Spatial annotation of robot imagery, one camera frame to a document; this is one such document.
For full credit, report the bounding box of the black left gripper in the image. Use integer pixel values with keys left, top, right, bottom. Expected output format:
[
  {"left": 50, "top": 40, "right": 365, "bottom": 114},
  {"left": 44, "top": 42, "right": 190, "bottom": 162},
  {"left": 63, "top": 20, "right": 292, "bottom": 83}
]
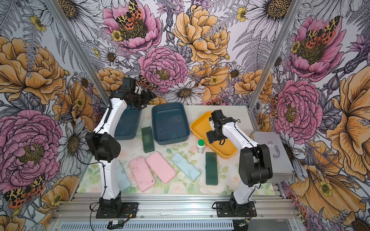
[{"left": 129, "top": 88, "right": 157, "bottom": 111}]

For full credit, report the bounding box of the yellow plastic tray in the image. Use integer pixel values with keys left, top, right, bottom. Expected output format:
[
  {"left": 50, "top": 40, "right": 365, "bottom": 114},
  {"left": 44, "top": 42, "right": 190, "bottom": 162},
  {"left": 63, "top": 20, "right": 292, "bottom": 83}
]
[{"left": 190, "top": 111, "right": 238, "bottom": 160}]

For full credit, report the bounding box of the dark teal tray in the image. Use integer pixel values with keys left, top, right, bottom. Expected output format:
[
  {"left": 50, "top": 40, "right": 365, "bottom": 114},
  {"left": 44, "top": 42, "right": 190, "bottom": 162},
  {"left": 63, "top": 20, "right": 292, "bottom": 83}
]
[
  {"left": 152, "top": 103, "right": 190, "bottom": 145},
  {"left": 114, "top": 105, "right": 141, "bottom": 141}
]

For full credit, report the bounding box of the dark green case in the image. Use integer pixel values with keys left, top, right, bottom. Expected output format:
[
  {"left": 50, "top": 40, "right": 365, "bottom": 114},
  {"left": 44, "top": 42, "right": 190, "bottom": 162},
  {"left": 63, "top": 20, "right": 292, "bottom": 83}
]
[
  {"left": 205, "top": 152, "right": 218, "bottom": 186},
  {"left": 142, "top": 127, "right": 155, "bottom": 153}
]

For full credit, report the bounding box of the light blue case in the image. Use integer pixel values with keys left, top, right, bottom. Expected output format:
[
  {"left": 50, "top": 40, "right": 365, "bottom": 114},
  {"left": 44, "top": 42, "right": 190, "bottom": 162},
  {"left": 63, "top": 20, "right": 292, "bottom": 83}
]
[
  {"left": 116, "top": 162, "right": 132, "bottom": 192},
  {"left": 171, "top": 153, "right": 200, "bottom": 182}
]

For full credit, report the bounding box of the pink pencil case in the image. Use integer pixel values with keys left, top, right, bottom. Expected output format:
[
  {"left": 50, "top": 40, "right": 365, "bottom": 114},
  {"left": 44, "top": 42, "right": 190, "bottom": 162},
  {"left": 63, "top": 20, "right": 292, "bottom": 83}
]
[
  {"left": 146, "top": 152, "right": 176, "bottom": 184},
  {"left": 129, "top": 156, "right": 156, "bottom": 192}
]

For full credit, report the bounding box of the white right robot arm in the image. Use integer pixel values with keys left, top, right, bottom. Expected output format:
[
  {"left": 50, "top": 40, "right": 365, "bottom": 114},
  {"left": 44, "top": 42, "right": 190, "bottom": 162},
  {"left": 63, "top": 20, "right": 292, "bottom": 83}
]
[{"left": 206, "top": 110, "right": 273, "bottom": 217}]

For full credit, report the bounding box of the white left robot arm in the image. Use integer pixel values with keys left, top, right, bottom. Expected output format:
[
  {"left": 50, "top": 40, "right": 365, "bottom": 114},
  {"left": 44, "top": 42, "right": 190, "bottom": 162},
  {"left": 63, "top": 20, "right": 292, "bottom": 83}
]
[{"left": 85, "top": 78, "right": 156, "bottom": 218}]

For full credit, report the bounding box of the white bottle green cap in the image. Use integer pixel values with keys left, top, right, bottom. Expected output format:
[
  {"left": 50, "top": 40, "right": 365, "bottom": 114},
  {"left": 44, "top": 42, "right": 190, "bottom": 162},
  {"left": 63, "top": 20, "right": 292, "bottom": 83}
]
[{"left": 197, "top": 139, "right": 205, "bottom": 154}]

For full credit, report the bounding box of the silver metal case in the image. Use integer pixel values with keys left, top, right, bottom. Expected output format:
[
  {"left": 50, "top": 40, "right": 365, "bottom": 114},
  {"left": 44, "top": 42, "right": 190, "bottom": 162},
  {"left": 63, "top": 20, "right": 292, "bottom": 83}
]
[{"left": 251, "top": 131, "right": 295, "bottom": 183}]

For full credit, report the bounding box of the small circuit board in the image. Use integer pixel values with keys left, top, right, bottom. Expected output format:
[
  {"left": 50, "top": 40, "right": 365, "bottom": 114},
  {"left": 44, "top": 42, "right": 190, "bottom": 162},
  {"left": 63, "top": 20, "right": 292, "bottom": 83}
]
[{"left": 107, "top": 220, "right": 126, "bottom": 230}]

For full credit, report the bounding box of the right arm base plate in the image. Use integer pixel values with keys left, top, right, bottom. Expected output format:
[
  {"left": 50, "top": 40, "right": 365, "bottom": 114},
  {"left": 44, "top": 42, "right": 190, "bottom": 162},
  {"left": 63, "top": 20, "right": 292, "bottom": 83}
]
[{"left": 212, "top": 201, "right": 257, "bottom": 218}]

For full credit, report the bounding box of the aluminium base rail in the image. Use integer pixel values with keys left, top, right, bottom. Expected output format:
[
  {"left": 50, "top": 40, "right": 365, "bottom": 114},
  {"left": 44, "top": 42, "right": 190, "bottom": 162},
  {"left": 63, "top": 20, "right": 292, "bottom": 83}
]
[{"left": 50, "top": 191, "right": 304, "bottom": 231}]

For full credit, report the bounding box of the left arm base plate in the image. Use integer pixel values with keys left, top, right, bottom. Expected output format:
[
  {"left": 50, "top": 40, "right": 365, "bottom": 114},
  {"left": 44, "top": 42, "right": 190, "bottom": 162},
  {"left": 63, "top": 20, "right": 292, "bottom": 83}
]
[{"left": 95, "top": 202, "right": 139, "bottom": 219}]

